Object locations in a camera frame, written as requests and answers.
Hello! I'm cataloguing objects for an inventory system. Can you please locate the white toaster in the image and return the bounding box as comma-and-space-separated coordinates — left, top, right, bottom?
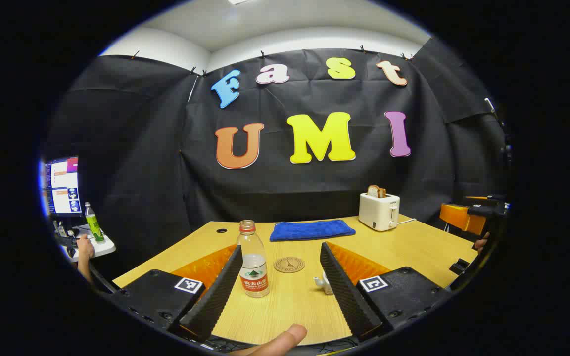
358, 192, 401, 232

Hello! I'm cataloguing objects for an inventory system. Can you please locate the clear plastic water bottle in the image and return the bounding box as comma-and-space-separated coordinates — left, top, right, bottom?
237, 220, 270, 298

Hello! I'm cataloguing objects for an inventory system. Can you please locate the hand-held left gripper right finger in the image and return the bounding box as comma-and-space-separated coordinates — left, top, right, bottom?
319, 241, 453, 343

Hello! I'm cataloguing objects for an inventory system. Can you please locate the green drink bottle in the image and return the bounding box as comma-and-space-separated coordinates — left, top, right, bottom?
84, 202, 105, 243

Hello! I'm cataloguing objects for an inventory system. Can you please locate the round wooden coaster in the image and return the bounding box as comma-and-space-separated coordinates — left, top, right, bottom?
274, 257, 305, 273

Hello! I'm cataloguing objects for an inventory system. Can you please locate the black backdrop cloth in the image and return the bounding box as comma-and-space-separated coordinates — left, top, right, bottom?
43, 37, 511, 277

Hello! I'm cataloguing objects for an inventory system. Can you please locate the blue folded towel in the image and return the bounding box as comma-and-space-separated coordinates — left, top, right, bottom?
270, 220, 357, 242

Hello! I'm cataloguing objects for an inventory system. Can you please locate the small white side table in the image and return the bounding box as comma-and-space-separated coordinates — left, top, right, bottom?
60, 223, 116, 263

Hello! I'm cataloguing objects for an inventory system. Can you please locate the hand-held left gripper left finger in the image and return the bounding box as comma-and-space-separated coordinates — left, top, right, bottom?
109, 244, 244, 343

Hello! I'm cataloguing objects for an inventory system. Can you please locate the computer monitor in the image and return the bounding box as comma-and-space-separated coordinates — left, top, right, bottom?
42, 156, 82, 218

